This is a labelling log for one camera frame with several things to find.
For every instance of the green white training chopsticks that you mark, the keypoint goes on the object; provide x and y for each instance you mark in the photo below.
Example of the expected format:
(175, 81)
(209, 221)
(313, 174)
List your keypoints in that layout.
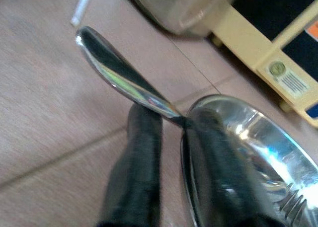
(80, 11)

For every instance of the round stainless steel dish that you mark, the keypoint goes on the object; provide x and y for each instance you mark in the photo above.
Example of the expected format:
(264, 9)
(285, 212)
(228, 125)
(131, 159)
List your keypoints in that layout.
(273, 147)

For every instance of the cream water ionizer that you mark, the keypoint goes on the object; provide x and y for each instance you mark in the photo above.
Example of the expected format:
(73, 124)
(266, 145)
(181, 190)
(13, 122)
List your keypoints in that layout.
(248, 45)

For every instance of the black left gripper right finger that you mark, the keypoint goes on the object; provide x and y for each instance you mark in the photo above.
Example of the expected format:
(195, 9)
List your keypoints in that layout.
(218, 174)

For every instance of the glass jar of brown powder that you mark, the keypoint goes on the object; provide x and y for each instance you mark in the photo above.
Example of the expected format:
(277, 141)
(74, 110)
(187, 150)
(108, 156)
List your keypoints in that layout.
(186, 11)

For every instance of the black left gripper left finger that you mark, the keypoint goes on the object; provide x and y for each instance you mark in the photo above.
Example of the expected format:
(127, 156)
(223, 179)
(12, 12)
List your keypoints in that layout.
(134, 162)

